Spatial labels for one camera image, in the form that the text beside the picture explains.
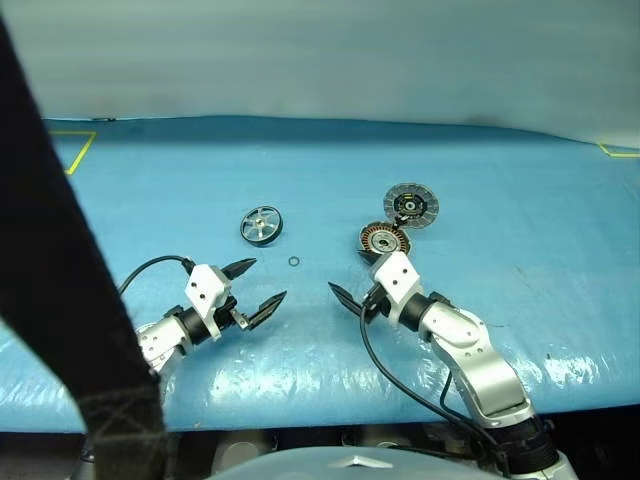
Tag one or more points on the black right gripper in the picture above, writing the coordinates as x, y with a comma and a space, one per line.
378, 301

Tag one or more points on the grey robot torso shell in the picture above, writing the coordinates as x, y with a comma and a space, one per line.
320, 465

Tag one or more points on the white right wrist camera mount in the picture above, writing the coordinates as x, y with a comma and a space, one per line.
400, 277

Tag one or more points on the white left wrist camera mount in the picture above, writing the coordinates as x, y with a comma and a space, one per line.
205, 285

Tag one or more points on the copper wound motor stator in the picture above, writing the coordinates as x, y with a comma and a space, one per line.
385, 241

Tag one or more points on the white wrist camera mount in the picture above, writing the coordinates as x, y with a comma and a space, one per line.
205, 285
400, 277

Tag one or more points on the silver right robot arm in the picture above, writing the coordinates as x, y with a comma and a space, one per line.
480, 360

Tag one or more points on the silver spoked rotor bell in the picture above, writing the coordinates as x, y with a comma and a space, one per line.
260, 227

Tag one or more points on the round finned motor cover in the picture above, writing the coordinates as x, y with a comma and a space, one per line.
422, 205

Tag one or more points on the grey round cap under table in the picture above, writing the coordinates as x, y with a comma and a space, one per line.
386, 444
242, 450

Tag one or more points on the blue plastic table cover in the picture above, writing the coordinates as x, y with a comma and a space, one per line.
320, 175

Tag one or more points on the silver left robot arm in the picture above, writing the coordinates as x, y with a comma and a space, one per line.
160, 340

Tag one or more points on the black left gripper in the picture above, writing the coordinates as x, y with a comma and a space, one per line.
225, 312

